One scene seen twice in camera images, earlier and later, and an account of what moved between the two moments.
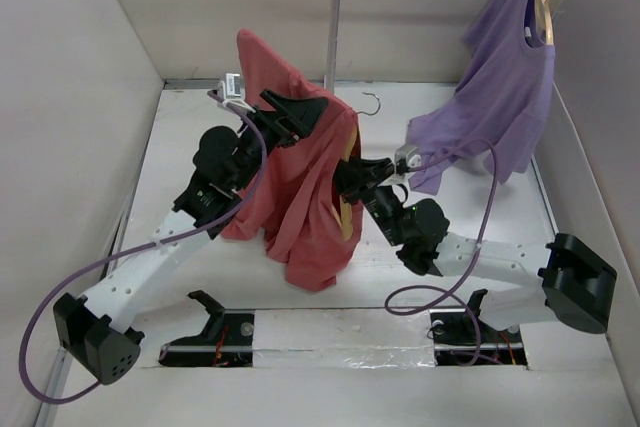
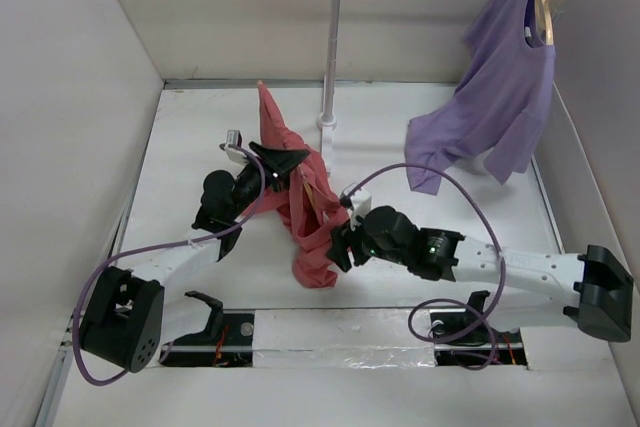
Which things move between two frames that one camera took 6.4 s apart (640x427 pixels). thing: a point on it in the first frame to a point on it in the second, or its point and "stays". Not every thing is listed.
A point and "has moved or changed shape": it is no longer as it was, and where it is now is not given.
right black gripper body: [385, 207] to [344, 237]
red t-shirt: [298, 216] has moved or changed shape
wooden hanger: [342, 212] to [311, 197]
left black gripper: [297, 123] to [278, 174]
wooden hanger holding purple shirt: [542, 6] stays
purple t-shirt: [503, 95] stays
